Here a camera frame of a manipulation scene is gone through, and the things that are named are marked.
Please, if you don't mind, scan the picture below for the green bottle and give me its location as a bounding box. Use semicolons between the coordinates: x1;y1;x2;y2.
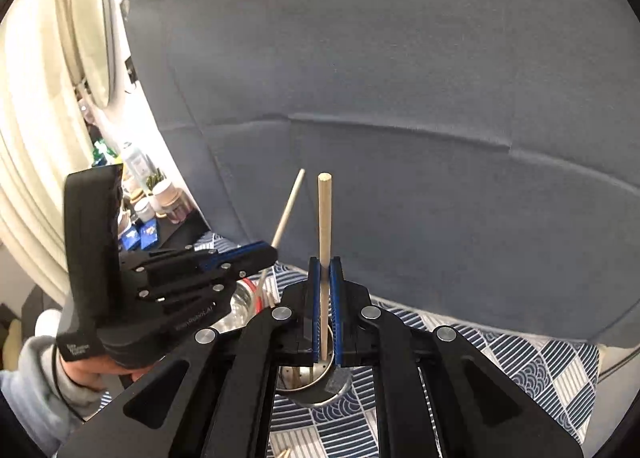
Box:
95;138;119;165

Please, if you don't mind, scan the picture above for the white plastic bottle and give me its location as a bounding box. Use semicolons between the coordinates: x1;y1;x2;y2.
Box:
122;142;147;180

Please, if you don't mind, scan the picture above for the beige curtain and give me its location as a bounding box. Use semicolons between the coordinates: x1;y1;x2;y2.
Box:
0;0;81;284

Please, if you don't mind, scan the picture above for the pink lidded jar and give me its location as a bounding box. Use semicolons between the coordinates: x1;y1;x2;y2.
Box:
152;183;190;223

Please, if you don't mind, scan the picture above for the black side shelf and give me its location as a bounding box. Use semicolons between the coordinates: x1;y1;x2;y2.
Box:
117;210;211;254

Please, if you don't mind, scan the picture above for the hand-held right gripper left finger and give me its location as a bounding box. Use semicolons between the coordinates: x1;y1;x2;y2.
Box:
57;255;323;458

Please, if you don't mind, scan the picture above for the blue patterned tablecloth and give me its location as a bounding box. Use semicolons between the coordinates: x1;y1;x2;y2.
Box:
97;232;601;458

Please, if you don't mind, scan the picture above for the black utensil holder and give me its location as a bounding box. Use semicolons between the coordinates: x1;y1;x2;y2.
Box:
274;360;355;407

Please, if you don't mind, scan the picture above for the round wall mirror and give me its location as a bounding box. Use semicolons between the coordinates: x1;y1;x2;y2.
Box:
65;0;119;109

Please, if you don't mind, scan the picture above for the red steel bowl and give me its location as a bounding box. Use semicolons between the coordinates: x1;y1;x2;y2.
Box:
209;277;275;336

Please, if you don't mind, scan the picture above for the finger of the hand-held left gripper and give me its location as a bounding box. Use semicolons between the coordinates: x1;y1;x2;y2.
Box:
136;277;237;315
120;240;279;290

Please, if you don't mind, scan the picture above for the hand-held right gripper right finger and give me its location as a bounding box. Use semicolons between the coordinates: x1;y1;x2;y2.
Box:
329;255;584;458

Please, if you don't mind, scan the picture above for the person's left hand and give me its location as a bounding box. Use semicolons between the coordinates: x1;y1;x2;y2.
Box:
62;350;163;385

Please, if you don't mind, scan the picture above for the person's left forearm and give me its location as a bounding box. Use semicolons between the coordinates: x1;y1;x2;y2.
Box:
0;335;113;456

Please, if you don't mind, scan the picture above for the grey backdrop cloth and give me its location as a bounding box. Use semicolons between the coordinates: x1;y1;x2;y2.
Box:
120;0;640;345

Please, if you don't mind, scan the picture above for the light wooden chopstick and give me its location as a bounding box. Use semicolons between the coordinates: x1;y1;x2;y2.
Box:
316;172;335;364
252;168;307;316

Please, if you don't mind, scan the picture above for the white succulent pot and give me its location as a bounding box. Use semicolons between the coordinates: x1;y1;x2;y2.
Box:
145;170;170;200

